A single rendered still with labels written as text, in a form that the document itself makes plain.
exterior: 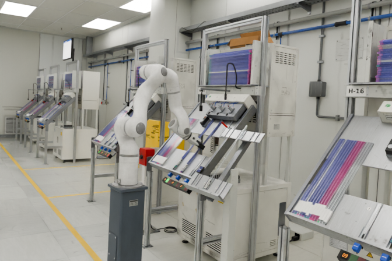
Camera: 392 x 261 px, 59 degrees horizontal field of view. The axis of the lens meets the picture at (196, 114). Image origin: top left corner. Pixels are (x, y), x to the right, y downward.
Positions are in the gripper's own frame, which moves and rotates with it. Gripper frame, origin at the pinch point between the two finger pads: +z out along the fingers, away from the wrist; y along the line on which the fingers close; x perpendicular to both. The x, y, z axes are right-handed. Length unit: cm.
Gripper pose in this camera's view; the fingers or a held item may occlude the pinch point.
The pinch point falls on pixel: (201, 146)
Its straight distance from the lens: 258.4
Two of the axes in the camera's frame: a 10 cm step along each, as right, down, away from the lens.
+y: -5.7, -0.6, 8.2
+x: -4.9, 8.2, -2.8
